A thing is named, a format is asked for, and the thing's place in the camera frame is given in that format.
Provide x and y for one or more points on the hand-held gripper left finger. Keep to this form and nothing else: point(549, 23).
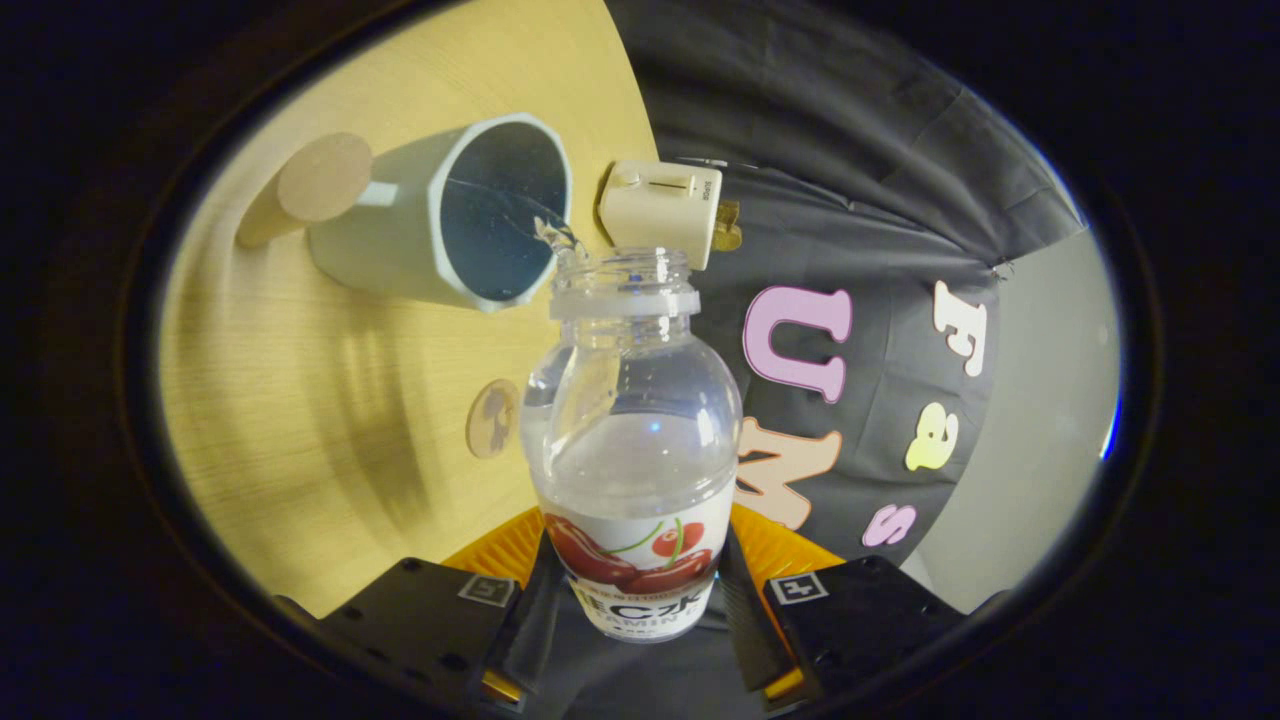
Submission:
point(430, 620)

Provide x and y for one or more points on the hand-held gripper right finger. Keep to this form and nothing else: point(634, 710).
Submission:
point(860, 620)

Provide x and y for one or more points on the round wooden coaster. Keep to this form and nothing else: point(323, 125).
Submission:
point(492, 420)

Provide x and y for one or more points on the clear juice bottle cherry label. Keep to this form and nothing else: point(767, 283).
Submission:
point(640, 470)

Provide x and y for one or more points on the wooden table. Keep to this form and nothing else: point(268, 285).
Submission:
point(300, 400)

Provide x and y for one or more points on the toast slices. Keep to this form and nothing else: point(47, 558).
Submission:
point(728, 228)

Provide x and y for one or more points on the cream toaster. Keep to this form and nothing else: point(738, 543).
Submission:
point(655, 210)

